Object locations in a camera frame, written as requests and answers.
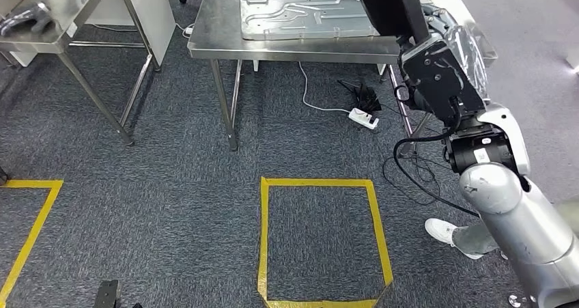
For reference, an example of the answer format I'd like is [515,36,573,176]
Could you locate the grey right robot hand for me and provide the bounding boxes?
[421,6,491,102]

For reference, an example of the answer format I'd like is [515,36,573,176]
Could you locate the long black plastic part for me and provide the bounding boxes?
[352,0,429,44]

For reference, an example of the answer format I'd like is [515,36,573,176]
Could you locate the stainless steel workbench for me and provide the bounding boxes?
[187,0,498,152]

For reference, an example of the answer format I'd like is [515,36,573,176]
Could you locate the black floor object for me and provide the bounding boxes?
[337,79,382,113]

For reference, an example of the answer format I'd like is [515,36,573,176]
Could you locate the white power strip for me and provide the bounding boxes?
[348,107,380,130]

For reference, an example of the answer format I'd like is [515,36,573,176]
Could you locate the person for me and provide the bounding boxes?
[424,201,579,261]

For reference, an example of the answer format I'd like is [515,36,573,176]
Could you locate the stamped silver metal panel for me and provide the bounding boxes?
[240,0,381,41]

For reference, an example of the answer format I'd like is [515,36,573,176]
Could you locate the plain white cabinet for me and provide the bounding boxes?
[85,0,176,67]

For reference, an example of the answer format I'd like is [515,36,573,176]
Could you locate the stainless steel table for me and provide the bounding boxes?
[0,0,161,146]

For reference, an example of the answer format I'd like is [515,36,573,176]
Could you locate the dark grey wrapped glove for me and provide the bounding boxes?
[0,3,55,38]

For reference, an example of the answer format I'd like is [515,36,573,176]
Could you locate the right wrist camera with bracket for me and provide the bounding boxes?
[397,32,487,122]

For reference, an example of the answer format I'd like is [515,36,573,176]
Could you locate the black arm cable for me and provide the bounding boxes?
[392,111,481,219]

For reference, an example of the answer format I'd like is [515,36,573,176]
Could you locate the black floor cables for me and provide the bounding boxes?
[382,154,442,208]

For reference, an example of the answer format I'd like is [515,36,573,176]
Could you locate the white power cord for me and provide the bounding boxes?
[298,61,352,115]

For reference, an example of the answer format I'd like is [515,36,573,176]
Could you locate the black perforated bracket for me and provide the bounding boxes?
[94,280,121,308]

